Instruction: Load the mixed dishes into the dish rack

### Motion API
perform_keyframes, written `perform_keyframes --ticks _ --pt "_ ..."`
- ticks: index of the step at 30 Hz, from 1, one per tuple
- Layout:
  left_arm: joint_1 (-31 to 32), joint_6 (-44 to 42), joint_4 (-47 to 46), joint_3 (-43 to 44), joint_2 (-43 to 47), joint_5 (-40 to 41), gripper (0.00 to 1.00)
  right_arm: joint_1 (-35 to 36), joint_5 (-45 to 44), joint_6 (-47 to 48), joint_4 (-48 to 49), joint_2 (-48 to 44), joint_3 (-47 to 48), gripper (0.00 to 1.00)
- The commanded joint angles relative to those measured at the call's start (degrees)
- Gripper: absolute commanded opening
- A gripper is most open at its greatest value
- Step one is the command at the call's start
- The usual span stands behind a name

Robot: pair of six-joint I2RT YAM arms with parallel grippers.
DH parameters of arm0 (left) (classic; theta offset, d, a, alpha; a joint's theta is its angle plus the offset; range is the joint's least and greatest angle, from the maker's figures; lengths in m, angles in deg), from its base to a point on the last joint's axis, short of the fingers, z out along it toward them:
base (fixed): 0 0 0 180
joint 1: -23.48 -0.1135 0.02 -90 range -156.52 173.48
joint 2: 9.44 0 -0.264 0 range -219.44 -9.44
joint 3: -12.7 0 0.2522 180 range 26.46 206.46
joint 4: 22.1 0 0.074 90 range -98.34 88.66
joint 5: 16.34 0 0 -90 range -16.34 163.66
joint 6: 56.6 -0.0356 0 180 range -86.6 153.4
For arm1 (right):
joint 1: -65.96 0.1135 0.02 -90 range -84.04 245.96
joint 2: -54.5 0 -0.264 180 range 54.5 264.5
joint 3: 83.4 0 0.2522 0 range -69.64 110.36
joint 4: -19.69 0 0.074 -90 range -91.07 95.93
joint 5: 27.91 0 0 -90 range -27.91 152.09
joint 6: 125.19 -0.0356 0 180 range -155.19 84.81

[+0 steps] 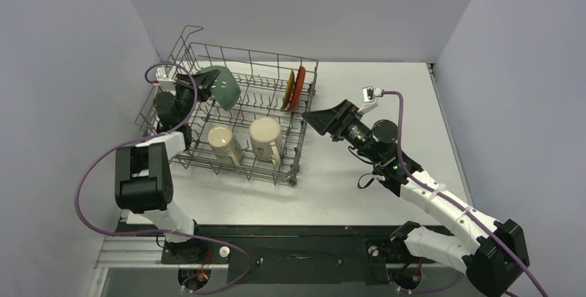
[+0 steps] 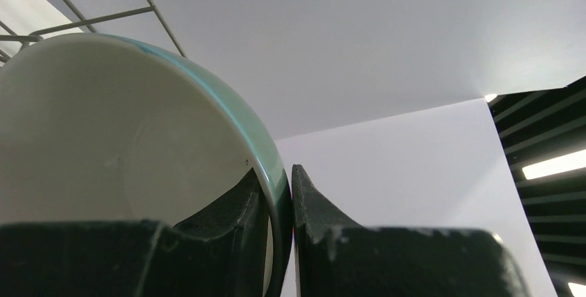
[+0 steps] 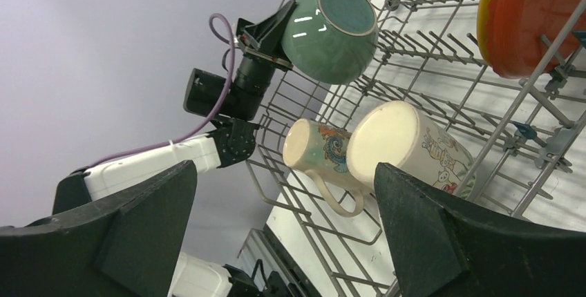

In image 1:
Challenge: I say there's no red plastic plate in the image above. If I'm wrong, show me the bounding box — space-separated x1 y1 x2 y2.
288 66 306 113

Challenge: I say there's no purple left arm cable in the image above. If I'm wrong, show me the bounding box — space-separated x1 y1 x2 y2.
73 62 253 296

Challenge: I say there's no cream mug with dragon print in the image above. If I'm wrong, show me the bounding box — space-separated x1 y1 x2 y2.
207 125 243 166

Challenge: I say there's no white bowl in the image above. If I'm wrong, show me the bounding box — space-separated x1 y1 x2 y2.
198 66 240 111

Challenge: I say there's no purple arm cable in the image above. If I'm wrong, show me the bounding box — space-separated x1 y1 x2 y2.
382 90 548 297
73 62 253 296

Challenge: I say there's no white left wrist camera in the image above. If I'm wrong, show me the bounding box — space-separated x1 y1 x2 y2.
153 66 176 91

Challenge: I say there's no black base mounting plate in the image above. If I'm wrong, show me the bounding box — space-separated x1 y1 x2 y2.
157 224 429 289

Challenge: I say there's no yellow patterned plate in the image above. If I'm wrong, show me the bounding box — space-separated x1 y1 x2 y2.
281 70 295 111

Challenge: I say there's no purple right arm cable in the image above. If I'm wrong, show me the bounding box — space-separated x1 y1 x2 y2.
382 90 548 297

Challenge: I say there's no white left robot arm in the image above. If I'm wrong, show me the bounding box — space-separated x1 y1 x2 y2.
114 70 219 262

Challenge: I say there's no cream mug with floral print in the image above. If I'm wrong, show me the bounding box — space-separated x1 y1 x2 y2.
249 116 283 167

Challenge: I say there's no grey wire dish rack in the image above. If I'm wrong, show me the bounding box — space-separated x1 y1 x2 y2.
135 25 319 187

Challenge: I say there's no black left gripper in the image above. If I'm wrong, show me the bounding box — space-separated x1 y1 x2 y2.
173 70 220 124

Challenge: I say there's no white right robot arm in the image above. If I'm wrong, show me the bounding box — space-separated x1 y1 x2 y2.
302 99 529 296

